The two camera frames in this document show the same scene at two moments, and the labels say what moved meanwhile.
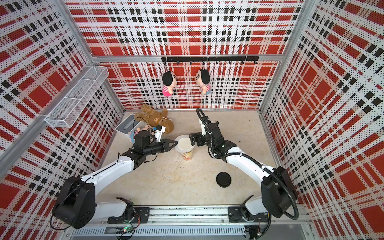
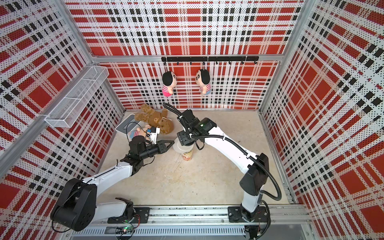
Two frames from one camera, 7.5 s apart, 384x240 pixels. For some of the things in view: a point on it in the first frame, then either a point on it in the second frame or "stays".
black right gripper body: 203,140 → 185,136
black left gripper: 164,143 stays
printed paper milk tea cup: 187,156 stays
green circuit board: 124,230 stays
